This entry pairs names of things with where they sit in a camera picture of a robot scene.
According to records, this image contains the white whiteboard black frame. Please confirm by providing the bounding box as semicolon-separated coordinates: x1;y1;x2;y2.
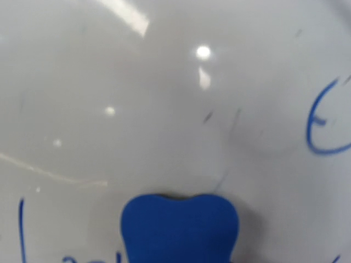
1;1;350;262

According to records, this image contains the blue whiteboard eraser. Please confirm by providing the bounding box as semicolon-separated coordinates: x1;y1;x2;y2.
120;194;239;262

